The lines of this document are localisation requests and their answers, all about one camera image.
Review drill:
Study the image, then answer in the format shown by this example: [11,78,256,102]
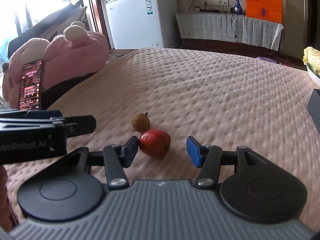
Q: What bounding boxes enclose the red fruit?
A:
[138,129,171,159]

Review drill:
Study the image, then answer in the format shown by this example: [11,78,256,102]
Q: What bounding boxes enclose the smartphone with lit screen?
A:
[18,60,43,111]

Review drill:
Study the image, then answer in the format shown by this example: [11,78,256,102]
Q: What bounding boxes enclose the brown longan with stem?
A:
[131,112,151,133]

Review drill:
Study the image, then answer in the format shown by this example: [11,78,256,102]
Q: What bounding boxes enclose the pink plush toy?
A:
[2,21,110,109]

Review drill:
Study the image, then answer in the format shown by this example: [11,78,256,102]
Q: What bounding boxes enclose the pink textured bed cover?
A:
[3,47,320,231]

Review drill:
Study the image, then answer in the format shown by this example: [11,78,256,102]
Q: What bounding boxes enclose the grey cardboard box lid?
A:
[307,89,320,133]

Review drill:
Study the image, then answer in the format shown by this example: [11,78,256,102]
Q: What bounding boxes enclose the light blue plate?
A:
[306,63,320,88]

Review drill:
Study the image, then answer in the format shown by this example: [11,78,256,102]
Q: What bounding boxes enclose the white chest freezer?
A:
[105,0,180,49]

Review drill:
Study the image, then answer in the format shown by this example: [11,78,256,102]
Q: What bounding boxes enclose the napa cabbage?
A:
[303,47,320,76]

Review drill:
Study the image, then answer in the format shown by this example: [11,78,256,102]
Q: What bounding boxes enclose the cabinet with white cloth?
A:
[176,12,284,57]

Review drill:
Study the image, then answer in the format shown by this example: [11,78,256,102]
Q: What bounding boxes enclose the blue glass bottle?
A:
[230,0,242,15]

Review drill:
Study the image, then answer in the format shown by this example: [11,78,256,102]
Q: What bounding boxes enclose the orange paper bag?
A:
[245,0,283,23]

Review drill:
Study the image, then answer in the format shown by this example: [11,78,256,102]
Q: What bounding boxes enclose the white power strip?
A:
[202,0,229,6]

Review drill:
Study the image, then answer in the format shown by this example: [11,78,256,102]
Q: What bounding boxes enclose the black hanging cable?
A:
[224,13,238,40]

